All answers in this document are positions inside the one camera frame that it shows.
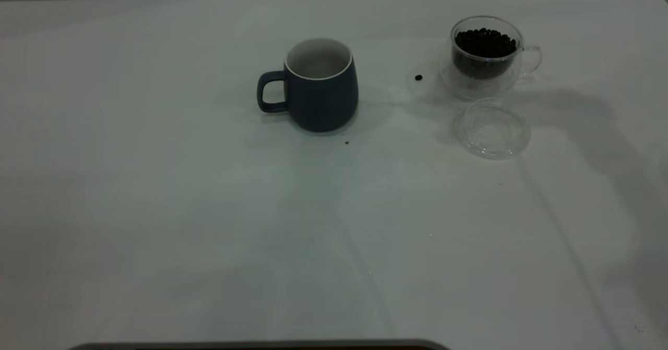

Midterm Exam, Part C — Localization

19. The dark blue ceramic mug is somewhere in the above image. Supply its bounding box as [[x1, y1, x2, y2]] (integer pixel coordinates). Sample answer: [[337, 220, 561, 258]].
[[256, 38, 359, 133]]

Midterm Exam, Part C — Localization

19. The clear glass lid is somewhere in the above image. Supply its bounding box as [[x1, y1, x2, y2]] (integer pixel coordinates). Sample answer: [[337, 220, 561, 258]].
[[452, 98, 532, 159]]

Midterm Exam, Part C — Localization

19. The pile of coffee beans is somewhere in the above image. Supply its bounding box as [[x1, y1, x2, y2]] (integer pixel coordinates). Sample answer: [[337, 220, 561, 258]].
[[453, 28, 518, 79]]

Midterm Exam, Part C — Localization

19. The clear glass handled cup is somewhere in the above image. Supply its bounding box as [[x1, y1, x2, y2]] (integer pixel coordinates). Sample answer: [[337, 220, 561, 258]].
[[439, 16, 543, 101]]

